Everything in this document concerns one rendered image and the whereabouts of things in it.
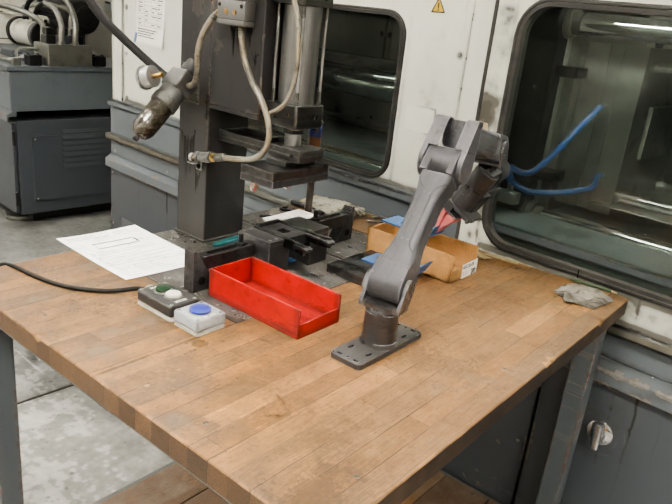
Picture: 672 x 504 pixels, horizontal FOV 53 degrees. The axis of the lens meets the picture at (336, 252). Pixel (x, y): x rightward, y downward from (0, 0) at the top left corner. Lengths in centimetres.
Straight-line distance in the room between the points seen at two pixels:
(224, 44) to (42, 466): 151
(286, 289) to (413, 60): 93
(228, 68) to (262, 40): 12
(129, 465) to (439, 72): 159
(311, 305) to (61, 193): 344
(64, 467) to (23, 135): 253
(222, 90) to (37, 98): 299
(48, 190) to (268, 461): 381
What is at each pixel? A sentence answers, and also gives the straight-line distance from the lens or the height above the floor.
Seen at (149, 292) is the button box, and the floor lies 93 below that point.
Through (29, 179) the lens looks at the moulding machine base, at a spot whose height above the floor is 30.
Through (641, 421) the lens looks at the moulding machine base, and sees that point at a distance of 189.
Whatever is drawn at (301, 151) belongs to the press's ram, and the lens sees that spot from 145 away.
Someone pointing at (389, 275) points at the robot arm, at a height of 104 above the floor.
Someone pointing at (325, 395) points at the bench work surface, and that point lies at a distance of 109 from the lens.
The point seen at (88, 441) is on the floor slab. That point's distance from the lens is 254.
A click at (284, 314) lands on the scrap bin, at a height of 94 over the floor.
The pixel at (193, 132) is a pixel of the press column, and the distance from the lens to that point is 166.
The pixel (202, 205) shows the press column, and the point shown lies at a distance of 167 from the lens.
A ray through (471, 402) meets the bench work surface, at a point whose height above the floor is 90.
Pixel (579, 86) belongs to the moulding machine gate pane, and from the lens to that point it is 177.
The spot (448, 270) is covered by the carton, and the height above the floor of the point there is 93.
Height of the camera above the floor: 148
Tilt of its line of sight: 20 degrees down
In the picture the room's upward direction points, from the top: 6 degrees clockwise
